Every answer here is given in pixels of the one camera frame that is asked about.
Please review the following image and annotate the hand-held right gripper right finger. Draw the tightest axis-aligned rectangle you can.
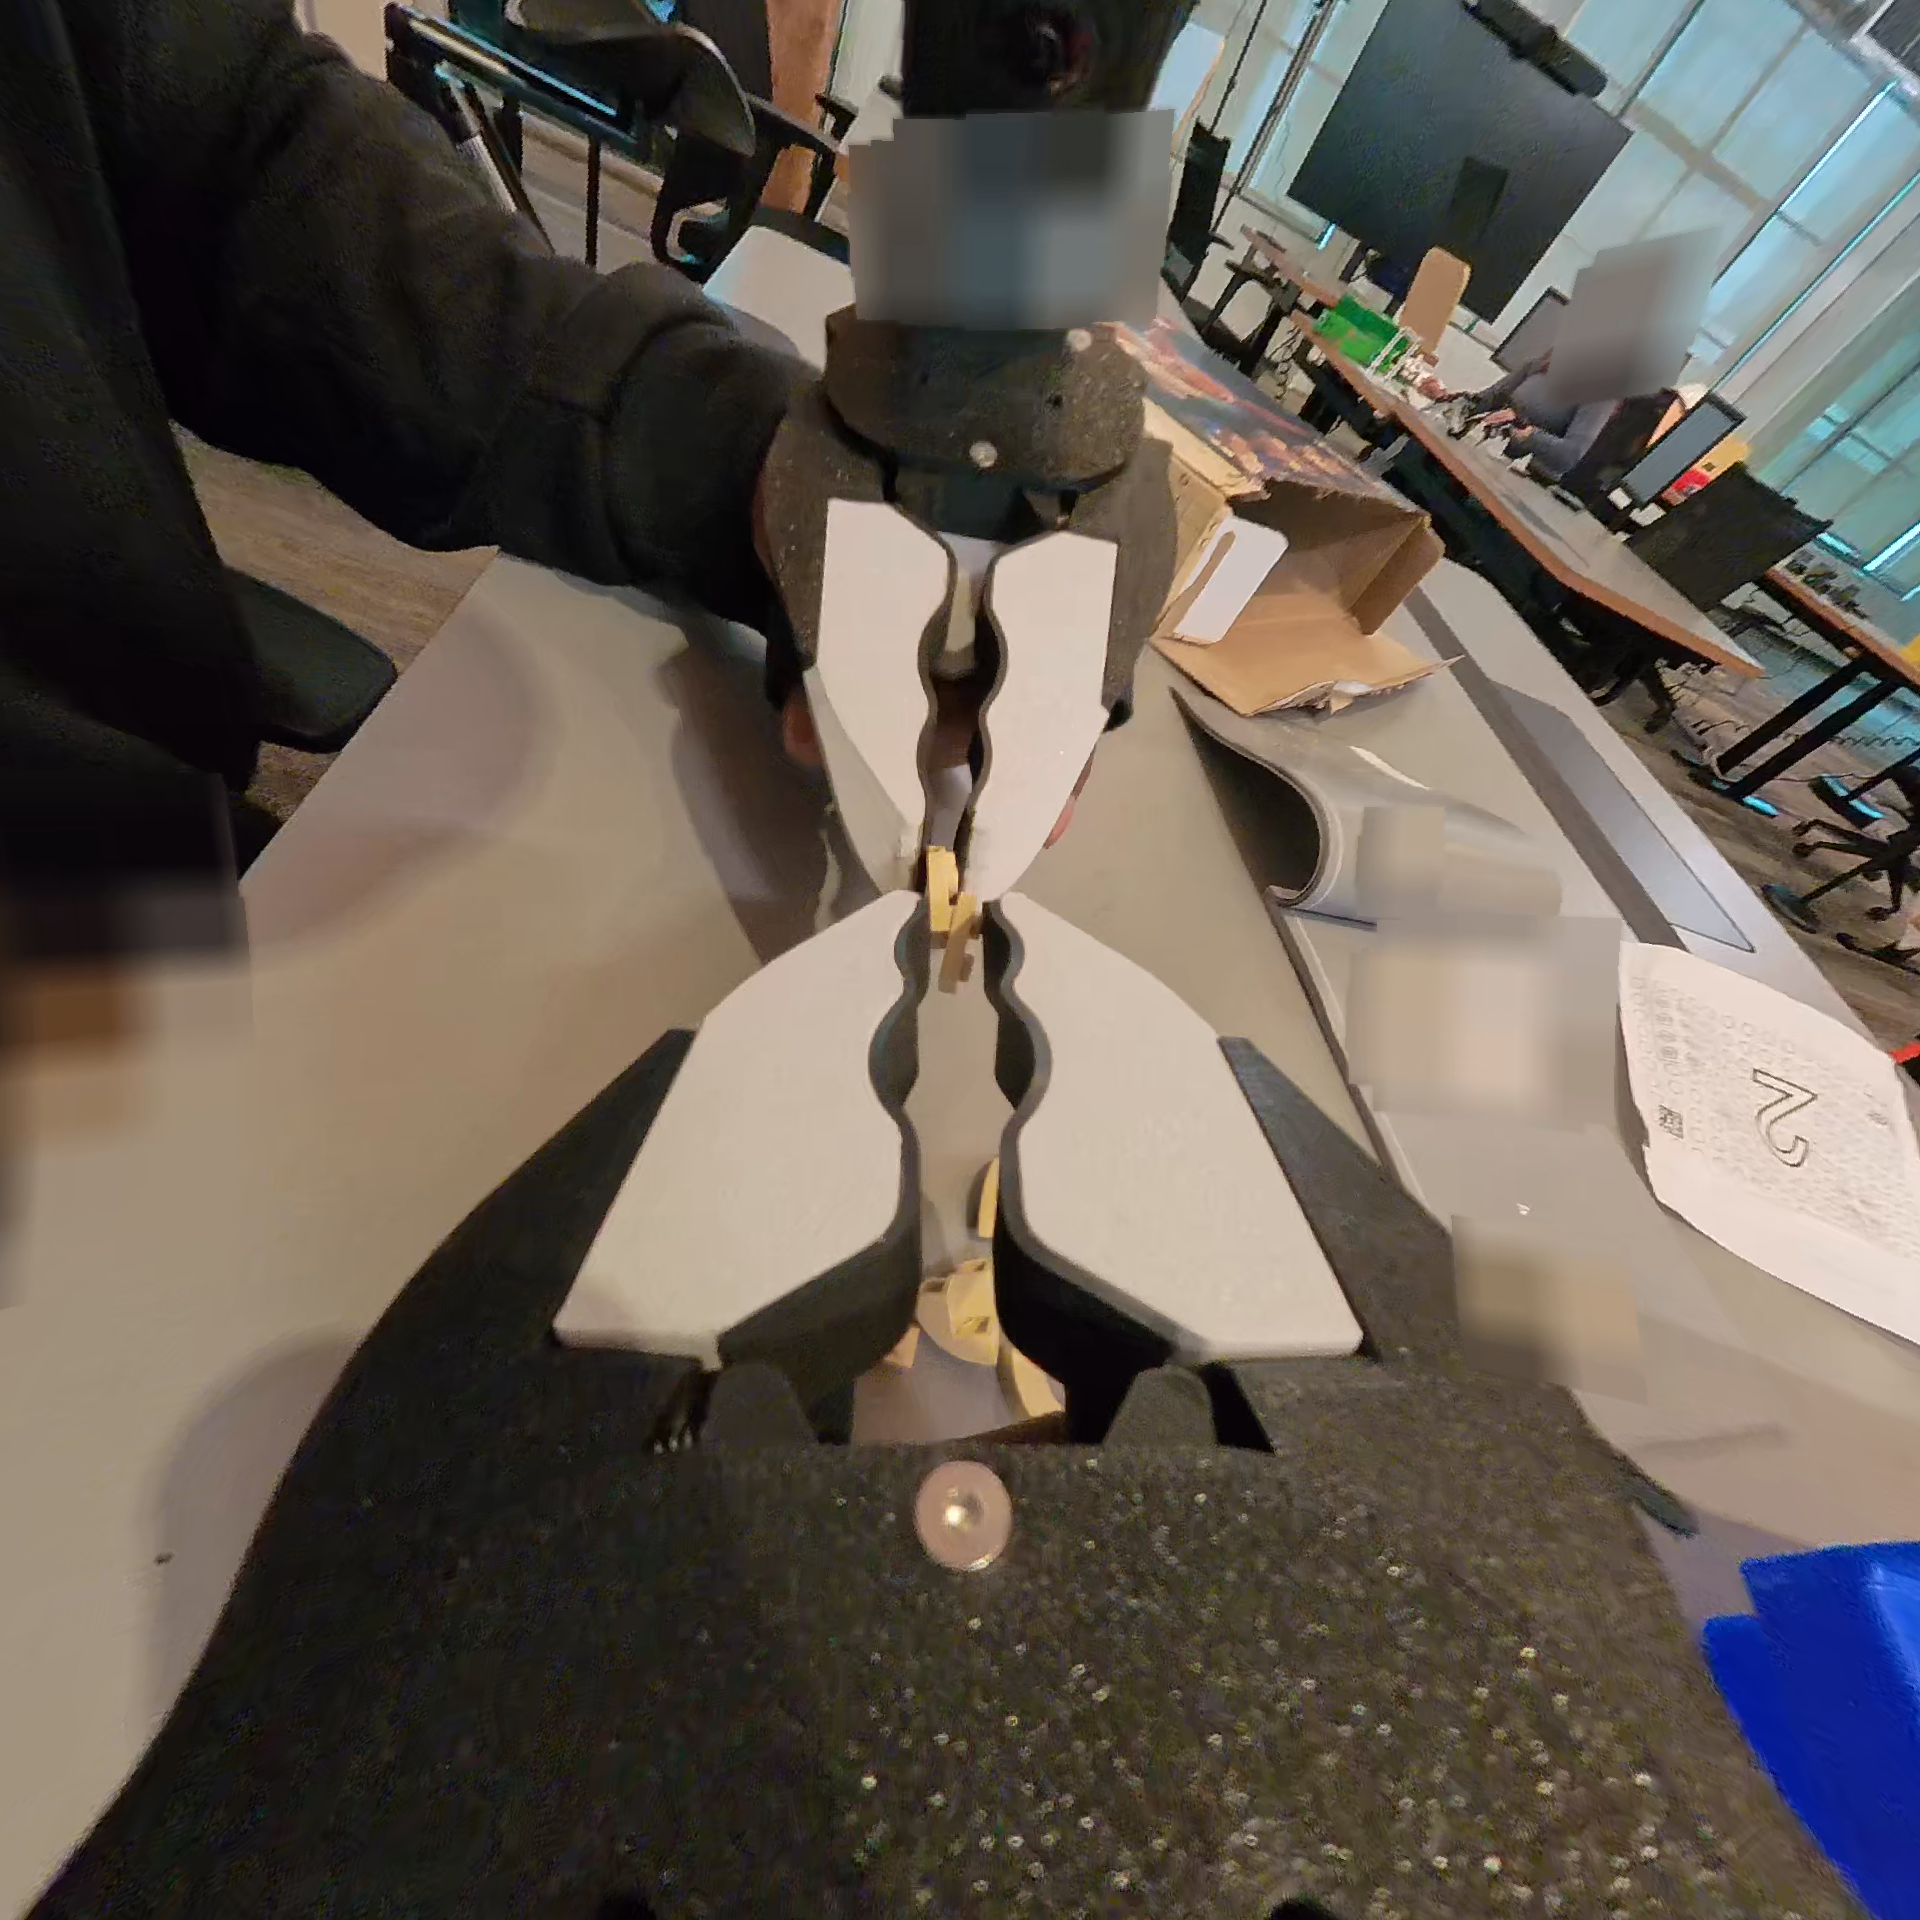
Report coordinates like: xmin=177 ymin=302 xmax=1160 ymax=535
xmin=988 ymin=892 xmax=1367 ymax=1440

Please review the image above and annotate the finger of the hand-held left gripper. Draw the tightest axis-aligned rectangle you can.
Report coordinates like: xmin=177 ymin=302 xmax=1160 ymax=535
xmin=802 ymin=499 xmax=985 ymax=895
xmin=958 ymin=525 xmax=1122 ymax=902

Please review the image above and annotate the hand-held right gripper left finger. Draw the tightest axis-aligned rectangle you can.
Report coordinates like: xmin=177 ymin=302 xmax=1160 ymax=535
xmin=551 ymin=887 xmax=924 ymax=1440

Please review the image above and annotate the blue plastic bin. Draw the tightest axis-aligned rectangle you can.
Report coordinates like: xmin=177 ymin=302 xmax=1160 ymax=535
xmin=1702 ymin=1546 xmax=1920 ymax=1920

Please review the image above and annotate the person's left forearm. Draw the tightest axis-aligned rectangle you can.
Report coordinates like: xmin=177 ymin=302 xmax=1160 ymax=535
xmin=181 ymin=0 xmax=824 ymax=639

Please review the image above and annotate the grey desk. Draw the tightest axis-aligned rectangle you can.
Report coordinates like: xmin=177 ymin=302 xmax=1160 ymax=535
xmin=0 ymin=224 xmax=1920 ymax=1893

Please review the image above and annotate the wooden edged office desk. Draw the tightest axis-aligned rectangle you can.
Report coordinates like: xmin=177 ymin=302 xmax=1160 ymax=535
xmin=1761 ymin=562 xmax=1920 ymax=707
xmin=1246 ymin=224 xmax=1768 ymax=683

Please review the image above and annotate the grey desk panel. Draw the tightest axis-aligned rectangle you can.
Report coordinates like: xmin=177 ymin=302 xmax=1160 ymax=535
xmin=1401 ymin=558 xmax=1759 ymax=957

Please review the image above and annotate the white card insert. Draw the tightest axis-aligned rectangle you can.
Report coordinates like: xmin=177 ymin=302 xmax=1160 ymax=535
xmin=1175 ymin=516 xmax=1290 ymax=639

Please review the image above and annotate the tan wedge brick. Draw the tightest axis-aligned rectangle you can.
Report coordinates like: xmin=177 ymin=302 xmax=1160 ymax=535
xmin=902 ymin=1256 xmax=1002 ymax=1370

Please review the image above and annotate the colourful printed box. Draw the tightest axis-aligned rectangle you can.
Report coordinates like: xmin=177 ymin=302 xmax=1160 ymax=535
xmin=1148 ymin=320 xmax=1402 ymax=495

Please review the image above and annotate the open cardboard box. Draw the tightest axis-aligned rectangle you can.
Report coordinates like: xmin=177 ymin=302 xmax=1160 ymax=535
xmin=1148 ymin=442 xmax=1449 ymax=719

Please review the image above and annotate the green box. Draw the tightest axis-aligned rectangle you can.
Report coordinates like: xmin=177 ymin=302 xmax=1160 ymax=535
xmin=1311 ymin=292 xmax=1420 ymax=378

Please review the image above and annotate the white printed paper sheet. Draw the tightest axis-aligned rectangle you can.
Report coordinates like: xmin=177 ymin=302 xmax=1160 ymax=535
xmin=1616 ymin=939 xmax=1920 ymax=1346

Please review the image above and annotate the black computer monitor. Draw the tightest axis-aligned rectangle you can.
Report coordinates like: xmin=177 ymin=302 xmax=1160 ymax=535
xmin=1621 ymin=391 xmax=1748 ymax=511

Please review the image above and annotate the person's black clothing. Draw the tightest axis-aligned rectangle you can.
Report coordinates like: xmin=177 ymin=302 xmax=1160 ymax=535
xmin=0 ymin=0 xmax=264 ymax=902

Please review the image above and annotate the large black wall screen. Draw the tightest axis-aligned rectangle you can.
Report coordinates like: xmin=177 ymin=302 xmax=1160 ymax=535
xmin=1286 ymin=0 xmax=1636 ymax=325

